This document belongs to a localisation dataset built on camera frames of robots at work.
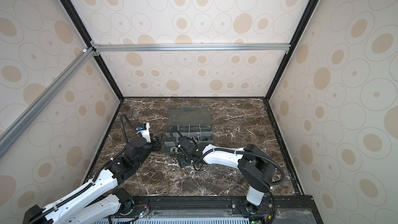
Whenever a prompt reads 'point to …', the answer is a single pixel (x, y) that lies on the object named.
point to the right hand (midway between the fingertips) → (182, 160)
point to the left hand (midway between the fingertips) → (162, 132)
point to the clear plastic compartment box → (189, 121)
